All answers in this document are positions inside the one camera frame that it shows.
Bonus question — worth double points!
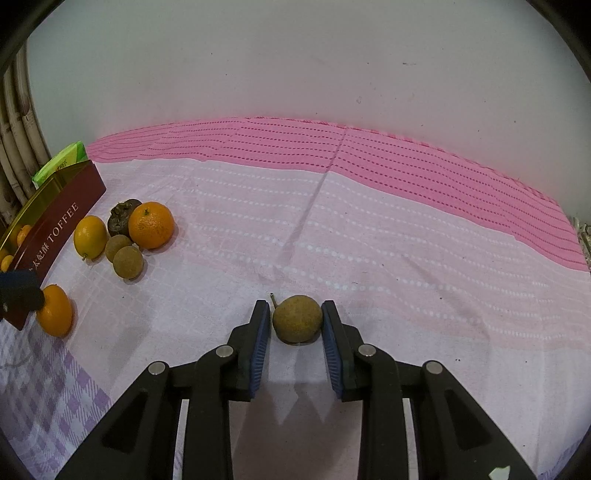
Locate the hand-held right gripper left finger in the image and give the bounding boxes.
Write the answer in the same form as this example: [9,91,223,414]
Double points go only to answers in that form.
[55,299,271,480]

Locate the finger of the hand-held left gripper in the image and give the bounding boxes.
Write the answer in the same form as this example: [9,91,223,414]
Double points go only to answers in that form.
[0,269,46,321]

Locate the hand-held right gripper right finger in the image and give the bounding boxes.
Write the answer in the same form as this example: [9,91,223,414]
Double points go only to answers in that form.
[321,300,539,480]

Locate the tan longan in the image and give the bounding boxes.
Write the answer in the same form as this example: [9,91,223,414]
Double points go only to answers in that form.
[113,245,144,280]
[270,292,323,344]
[105,234,134,264]

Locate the maroon and gold tin box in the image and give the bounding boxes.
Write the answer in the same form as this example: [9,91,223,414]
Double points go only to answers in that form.
[0,160,107,331]

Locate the yellow-orange citrus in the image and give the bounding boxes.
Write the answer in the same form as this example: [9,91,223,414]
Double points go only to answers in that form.
[74,215,110,260]

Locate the dark brown round fruit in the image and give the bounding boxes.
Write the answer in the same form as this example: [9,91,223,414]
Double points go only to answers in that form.
[107,198,143,237]

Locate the green tissue pack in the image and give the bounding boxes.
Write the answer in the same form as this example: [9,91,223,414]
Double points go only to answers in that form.
[31,141,89,189]

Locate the pink and purple checked tablecloth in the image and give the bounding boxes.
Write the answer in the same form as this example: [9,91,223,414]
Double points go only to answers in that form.
[0,115,591,480]

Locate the bamboo pole furniture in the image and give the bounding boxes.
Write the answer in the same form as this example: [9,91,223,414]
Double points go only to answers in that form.
[0,51,51,232]

